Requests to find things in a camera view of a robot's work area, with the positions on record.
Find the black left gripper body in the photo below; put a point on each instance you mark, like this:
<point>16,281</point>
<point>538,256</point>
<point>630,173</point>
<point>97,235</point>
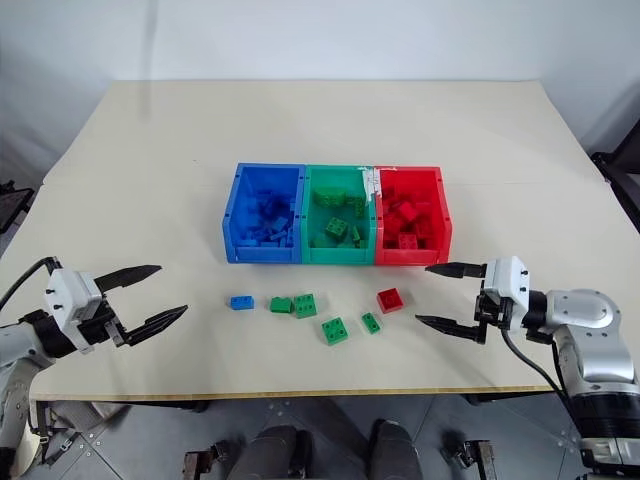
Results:
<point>102,327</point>

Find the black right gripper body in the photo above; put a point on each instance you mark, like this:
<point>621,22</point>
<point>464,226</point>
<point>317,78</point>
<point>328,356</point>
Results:
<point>492,310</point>

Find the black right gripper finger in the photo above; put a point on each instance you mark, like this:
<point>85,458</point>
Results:
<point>455,270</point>
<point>450,327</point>

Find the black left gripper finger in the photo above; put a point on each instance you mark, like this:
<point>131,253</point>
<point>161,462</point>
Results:
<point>157,320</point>
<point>131,274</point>

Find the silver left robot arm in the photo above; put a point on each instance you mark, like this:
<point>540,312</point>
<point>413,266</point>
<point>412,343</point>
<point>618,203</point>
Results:
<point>15,350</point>

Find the red square building brick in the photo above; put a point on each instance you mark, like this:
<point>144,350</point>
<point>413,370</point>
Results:
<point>406,241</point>
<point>391,300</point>

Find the red plastic bin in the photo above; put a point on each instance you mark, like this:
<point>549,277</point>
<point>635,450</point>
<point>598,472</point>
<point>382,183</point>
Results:
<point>435,210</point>

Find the small green building brick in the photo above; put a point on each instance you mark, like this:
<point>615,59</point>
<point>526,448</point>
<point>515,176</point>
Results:
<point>371,322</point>
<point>357,235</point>

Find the small blue building brick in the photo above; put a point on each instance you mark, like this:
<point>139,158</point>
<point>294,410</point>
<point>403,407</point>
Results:
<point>242,302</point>

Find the green square building brick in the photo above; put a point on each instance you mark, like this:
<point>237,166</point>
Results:
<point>334,332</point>
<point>305,306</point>
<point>336,228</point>

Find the green plastic bin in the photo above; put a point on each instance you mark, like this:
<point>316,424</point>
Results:
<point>340,250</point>

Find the white tape strip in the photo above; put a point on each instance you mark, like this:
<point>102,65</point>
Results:
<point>371,184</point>

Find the green sloped building brick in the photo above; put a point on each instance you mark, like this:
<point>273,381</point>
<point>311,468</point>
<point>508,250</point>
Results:
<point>281,304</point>

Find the dark rounded shape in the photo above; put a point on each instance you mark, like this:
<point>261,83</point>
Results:
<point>277,452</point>
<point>395,450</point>

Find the blue plastic bin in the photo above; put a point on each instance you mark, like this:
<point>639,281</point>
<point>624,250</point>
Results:
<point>260,215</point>

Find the large rounded green brick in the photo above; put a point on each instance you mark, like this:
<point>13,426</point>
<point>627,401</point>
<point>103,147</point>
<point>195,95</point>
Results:
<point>328,195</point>

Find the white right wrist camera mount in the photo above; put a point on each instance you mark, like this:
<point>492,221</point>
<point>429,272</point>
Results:
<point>507,285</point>

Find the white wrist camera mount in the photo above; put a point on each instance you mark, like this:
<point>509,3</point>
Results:
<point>507,285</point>
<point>70,300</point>

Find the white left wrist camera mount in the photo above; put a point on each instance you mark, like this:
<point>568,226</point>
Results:
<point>70,300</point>

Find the black table leg frame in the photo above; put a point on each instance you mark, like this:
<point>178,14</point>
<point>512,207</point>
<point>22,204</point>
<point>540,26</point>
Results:
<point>65,425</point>

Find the black metal floor bracket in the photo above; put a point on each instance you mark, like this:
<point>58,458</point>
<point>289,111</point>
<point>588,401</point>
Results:
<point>200,462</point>
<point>472,457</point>

